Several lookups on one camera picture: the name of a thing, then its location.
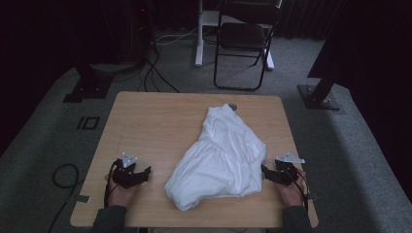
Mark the black metal stand base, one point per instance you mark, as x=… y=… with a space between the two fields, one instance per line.
x=89 y=87

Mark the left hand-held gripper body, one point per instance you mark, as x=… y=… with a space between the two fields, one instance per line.
x=124 y=171

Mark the person's right hand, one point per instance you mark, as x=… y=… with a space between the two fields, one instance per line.
x=291 y=194

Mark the black folding chair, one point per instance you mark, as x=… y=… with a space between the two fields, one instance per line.
x=243 y=35

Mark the dark equipment rack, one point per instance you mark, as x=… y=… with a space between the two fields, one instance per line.
x=126 y=29

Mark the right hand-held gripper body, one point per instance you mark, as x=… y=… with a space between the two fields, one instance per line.
x=286 y=170

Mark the white skirt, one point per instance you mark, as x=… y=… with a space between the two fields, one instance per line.
x=223 y=155

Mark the grey round table grommet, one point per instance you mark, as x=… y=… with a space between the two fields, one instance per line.
x=233 y=106

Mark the person's left hand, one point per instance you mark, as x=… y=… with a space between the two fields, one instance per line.
x=121 y=194

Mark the black slanted stand with base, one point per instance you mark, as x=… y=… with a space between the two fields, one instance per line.
x=319 y=93

